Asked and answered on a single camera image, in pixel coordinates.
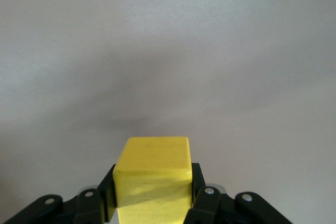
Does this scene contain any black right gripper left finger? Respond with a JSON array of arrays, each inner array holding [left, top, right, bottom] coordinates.
[[5, 165, 116, 224]]

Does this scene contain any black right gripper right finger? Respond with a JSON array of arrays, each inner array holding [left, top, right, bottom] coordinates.
[[183, 163, 292, 224]]

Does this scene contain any yellow wooden block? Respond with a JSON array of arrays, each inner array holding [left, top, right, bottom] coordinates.
[[112, 136, 194, 224]]

